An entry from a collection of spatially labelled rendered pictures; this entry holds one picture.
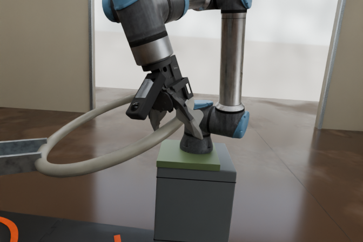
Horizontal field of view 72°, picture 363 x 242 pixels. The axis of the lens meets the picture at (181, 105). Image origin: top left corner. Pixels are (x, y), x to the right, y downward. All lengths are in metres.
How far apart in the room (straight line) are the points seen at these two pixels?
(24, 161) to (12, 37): 5.54
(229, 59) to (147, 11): 0.69
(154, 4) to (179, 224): 1.15
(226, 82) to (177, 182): 0.55
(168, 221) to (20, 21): 5.35
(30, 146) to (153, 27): 0.53
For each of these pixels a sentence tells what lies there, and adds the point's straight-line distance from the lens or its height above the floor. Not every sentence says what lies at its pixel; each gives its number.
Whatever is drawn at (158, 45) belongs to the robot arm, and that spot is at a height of 1.42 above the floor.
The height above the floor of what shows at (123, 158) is 1.18.
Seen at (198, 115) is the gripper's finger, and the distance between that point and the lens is 0.59.
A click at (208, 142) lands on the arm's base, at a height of 0.93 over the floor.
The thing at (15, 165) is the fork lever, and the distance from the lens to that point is 0.78.
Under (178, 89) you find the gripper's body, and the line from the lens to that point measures 0.58.
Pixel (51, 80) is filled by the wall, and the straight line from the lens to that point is 5.90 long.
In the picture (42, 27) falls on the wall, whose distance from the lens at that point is 5.92.
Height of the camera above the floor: 1.41
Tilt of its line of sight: 12 degrees down
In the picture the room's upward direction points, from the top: 4 degrees clockwise
